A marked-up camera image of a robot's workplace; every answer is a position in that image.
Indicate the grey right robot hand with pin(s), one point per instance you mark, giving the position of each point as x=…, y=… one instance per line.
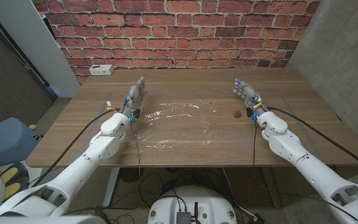
x=250, y=96

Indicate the blue plastic bin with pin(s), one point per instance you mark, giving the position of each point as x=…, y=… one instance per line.
x=6, y=143

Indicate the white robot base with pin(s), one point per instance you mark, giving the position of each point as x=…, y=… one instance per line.
x=192, y=205

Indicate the white pillar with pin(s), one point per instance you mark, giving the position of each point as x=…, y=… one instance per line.
x=33, y=40

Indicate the clear plastic wrap sheet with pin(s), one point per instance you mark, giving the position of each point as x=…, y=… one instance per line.
x=179, y=127

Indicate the small red toy strawberry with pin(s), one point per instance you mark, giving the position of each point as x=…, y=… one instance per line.
x=236, y=113

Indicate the round black floor fan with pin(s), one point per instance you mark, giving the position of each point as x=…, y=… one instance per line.
x=131, y=174

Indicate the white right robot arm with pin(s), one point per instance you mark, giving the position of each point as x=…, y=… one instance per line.
x=309, y=171

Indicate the white power strip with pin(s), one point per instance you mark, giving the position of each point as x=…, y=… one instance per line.
x=101, y=70

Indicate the grey tape outline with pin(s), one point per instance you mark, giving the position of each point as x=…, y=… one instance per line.
x=197, y=92

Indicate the yellow and black device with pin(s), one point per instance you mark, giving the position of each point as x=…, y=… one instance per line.
x=11, y=180

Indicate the white robot torso edge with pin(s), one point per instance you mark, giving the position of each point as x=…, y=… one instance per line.
x=42, y=220

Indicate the grey table leg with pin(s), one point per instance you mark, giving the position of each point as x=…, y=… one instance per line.
x=272, y=186

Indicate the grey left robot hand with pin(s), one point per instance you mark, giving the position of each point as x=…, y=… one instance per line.
x=134, y=99

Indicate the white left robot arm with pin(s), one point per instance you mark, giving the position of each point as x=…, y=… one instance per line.
x=82, y=165

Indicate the red brick printed backdrop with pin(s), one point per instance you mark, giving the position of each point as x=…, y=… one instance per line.
x=179, y=31

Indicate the white table leg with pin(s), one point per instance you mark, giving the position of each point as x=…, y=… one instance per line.
x=110, y=186

